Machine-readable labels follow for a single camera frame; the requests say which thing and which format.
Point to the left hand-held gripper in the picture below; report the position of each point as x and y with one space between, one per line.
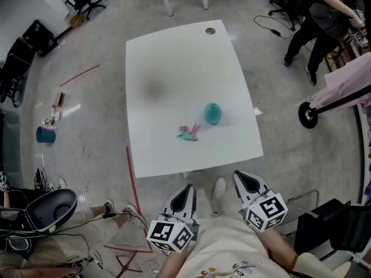
169 233

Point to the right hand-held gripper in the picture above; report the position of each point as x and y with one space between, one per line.
266 210

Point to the teal spray head pink collar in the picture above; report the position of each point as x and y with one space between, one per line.
187 133

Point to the teal spray bottle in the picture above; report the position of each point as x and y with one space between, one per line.
213 114

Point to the person's right forearm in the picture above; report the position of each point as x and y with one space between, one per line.
278 248

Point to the person's left forearm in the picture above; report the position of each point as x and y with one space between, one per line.
174 265

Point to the person's white shoe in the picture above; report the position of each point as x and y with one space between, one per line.
219 188

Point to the person's cream printed t-shirt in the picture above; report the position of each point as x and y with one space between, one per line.
226 248

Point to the black pole stand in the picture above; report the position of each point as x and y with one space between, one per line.
307 114

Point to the black folding chair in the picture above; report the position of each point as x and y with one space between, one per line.
347 227

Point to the white shelf with items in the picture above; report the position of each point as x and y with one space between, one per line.
366 155

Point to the pink cloth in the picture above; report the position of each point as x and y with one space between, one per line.
345 80

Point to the wooden crate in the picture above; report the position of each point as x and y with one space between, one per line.
333 61

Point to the blue bucket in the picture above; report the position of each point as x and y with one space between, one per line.
45 135

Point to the small cardboard box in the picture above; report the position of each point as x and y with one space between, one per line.
60 99

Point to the small yellow-brown box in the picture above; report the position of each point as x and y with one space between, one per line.
77 21

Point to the black equipment cart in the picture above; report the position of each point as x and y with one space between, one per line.
14 65

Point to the black equipment case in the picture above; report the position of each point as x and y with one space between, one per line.
37 36

